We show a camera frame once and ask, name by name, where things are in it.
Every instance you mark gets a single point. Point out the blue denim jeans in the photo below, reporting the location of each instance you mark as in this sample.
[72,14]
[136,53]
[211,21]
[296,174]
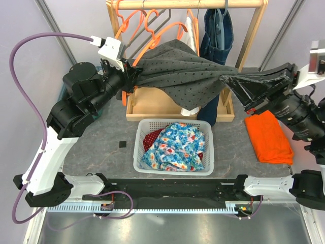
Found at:
[209,51]

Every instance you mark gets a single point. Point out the orange folded cloth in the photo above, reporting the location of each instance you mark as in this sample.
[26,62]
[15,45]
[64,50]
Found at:
[268,139]

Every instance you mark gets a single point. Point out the teal plastic bin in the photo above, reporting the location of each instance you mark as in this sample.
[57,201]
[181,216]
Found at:
[65,95]

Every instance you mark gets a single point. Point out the wooden clothes rack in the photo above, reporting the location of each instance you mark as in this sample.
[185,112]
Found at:
[154,103]

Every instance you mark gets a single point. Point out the small black square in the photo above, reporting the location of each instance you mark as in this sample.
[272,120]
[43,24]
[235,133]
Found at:
[122,144]

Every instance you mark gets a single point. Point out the white plastic basket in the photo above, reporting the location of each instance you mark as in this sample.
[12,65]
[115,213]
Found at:
[149,125]

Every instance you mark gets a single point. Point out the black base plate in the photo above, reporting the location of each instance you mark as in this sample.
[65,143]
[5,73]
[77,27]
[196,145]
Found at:
[178,193]

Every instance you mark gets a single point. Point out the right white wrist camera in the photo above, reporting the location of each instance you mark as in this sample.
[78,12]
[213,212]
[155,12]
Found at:
[313,72]

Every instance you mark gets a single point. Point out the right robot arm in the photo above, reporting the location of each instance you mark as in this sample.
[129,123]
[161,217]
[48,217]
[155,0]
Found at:
[306,120]

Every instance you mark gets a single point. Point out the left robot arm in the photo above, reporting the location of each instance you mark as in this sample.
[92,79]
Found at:
[88,92]

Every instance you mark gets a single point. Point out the white slotted cable duct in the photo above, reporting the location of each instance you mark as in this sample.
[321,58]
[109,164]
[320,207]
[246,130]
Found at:
[100,208]

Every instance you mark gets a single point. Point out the red polka dot skirt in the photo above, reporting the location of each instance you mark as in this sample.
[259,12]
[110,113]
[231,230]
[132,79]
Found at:
[173,144]

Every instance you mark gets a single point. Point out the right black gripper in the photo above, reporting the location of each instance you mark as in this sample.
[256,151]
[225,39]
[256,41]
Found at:
[257,90]

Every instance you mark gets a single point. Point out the dark grey dotted garment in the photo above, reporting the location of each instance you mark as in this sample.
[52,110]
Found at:
[191,81]

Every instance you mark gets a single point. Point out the blue-grey hanger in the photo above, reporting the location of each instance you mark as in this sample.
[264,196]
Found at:
[219,33]

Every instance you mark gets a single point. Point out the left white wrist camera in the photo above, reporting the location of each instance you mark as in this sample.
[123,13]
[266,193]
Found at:
[111,50]

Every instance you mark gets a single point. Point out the orange hanger of white garment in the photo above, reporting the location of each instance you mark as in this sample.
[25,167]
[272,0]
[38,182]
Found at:
[195,27]

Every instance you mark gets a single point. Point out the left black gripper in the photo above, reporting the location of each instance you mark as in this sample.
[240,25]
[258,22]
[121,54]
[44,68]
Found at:
[131,73]

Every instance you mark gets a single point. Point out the orange hanger of grey garment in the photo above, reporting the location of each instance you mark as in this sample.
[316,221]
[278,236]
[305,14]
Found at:
[156,37]

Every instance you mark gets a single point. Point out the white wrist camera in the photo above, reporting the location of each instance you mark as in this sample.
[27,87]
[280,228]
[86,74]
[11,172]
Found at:
[111,50]
[313,72]

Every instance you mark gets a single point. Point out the blue floral garment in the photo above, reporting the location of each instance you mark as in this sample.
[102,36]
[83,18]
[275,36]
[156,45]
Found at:
[194,164]

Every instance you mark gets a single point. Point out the white garment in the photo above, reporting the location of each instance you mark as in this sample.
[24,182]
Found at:
[189,40]

